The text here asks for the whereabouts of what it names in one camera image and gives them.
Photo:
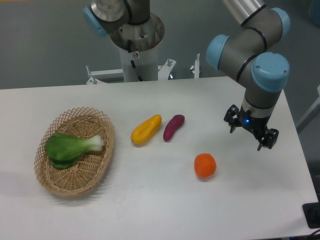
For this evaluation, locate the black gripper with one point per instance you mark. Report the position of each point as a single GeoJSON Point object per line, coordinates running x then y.
{"type": "Point", "coordinates": [266, 137]}

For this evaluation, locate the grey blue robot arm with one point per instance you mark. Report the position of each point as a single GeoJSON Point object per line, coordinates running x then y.
{"type": "Point", "coordinates": [246, 59]}

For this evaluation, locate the woven wicker basket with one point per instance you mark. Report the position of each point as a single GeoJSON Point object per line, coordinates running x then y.
{"type": "Point", "coordinates": [83, 175]}

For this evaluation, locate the green bok choy vegetable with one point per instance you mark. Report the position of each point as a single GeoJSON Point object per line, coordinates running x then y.
{"type": "Point", "coordinates": [63, 150]}

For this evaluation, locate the orange round fruit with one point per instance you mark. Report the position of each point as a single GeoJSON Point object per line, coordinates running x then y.
{"type": "Point", "coordinates": [204, 165]}

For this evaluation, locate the purple sweet potato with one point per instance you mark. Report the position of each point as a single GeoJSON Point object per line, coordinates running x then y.
{"type": "Point", "coordinates": [172, 126]}

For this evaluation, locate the black box at table edge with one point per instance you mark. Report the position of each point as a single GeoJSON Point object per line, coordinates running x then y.
{"type": "Point", "coordinates": [312, 214]}

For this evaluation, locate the yellow papaya fruit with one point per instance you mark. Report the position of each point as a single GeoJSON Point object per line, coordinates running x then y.
{"type": "Point", "coordinates": [146, 130]}

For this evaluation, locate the white metal frame right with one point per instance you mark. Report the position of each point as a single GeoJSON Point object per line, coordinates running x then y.
{"type": "Point", "coordinates": [309, 114]}

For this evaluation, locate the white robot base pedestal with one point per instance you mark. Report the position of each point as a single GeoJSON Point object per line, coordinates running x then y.
{"type": "Point", "coordinates": [136, 66]}

